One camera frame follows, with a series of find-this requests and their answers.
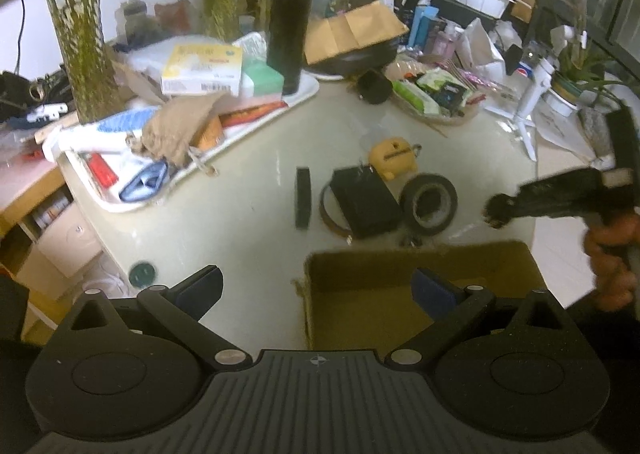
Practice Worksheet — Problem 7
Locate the brown cardboard box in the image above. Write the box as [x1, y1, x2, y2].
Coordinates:
[294, 240, 546, 356]

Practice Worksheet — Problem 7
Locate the white mini tripod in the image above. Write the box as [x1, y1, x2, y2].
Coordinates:
[484, 56, 555, 162]

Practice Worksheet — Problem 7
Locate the black cylindrical plug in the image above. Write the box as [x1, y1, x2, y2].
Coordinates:
[356, 70, 393, 105]

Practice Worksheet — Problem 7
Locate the potted green plant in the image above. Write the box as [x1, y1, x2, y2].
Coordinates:
[550, 0, 624, 106]

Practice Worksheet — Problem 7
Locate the black power adapter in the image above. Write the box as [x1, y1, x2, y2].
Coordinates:
[329, 166, 402, 240]

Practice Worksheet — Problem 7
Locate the black tape roll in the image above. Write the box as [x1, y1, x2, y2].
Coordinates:
[399, 174, 458, 236]

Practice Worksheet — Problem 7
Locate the clear snack bowl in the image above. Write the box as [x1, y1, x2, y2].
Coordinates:
[386, 62, 486, 126]

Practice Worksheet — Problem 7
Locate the black thermos bottle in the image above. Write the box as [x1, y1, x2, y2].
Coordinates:
[267, 0, 312, 96]

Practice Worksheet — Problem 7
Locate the glass vase with bamboo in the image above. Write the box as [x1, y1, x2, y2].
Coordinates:
[47, 0, 124, 124]

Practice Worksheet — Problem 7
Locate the yellow white paper box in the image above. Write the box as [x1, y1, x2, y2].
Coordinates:
[160, 42, 243, 96]

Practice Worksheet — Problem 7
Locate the green tissue pack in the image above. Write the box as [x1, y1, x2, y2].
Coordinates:
[240, 60, 284, 98]

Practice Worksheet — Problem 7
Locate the red packet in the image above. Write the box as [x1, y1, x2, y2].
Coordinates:
[86, 153, 118, 188]

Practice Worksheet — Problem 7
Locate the right hand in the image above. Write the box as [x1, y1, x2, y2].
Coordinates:
[584, 212, 639, 312]

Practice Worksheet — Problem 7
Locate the beige drawstring pouch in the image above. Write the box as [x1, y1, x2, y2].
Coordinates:
[127, 92, 227, 169]

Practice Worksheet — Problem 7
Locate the brown paper envelope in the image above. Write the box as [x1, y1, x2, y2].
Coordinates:
[304, 1, 409, 65]

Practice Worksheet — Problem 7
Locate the black small packet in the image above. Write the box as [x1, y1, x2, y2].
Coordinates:
[433, 81, 468, 112]

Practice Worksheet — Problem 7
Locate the green wet wipes pack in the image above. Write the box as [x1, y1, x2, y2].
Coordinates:
[392, 80, 440, 116]

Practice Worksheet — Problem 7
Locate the small black clip connector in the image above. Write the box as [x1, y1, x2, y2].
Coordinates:
[399, 235, 423, 248]

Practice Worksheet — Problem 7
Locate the white oval tray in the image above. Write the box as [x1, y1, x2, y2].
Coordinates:
[46, 73, 320, 214]

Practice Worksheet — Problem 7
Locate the thin black ring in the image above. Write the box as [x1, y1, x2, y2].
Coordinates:
[294, 167, 313, 230]

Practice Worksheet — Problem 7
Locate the blue white face mask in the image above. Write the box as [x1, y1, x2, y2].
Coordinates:
[119, 159, 169, 203]

